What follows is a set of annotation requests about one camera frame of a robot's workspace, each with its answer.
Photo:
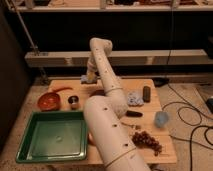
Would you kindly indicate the white lower shelf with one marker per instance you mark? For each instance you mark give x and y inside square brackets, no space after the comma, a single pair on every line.
[120,58]

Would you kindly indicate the metal diagonal pole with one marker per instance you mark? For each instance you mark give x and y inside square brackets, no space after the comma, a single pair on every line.
[20,29]

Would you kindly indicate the metal spatula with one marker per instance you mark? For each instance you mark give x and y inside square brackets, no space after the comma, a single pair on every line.
[133,126]

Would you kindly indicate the white upper shelf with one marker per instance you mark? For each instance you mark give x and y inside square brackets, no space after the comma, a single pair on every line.
[102,6]

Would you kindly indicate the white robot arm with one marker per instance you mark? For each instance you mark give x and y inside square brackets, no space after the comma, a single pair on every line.
[102,114]

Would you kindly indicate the blue white cloth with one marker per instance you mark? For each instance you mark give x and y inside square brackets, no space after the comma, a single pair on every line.
[134,98]

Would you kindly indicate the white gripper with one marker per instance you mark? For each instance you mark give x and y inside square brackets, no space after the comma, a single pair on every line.
[91,70]

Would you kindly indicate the purple bowl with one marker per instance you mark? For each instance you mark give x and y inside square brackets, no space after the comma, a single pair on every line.
[99,92]

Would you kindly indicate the white shelf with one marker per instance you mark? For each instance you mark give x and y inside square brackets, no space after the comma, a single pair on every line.
[120,58]
[102,6]

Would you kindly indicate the orange carrot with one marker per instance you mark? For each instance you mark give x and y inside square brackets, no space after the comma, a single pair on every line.
[61,89]

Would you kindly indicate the orange round fruit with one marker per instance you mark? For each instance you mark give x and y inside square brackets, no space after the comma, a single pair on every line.
[89,137]

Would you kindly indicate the light blue cup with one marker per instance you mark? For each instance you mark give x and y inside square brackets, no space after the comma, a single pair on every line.
[161,118]

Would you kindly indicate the green plastic tray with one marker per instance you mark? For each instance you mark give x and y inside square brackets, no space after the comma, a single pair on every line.
[56,136]

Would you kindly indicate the dark rectangular block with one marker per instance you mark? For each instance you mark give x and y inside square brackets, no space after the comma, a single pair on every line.
[146,94]

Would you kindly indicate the bunch of purple grapes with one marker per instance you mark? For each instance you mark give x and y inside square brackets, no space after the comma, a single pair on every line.
[144,139]

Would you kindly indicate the blue sponge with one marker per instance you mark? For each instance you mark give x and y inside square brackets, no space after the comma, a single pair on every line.
[84,80]

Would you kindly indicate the red bowl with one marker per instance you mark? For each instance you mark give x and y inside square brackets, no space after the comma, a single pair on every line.
[49,102]

